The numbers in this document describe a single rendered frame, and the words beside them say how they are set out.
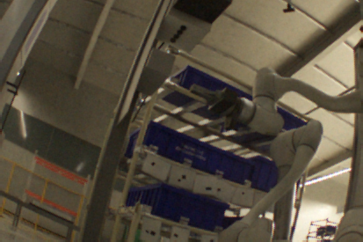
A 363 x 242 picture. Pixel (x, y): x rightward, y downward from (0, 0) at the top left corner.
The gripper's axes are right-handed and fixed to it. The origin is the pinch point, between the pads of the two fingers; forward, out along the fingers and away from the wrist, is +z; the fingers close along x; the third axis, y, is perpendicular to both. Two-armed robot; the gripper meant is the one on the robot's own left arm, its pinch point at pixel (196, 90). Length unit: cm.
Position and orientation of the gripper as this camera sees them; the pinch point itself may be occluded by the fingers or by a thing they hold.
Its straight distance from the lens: 143.6
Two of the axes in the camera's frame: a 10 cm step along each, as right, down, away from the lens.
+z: -8.9, -3.7, -2.6
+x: 3.8, -3.0, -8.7
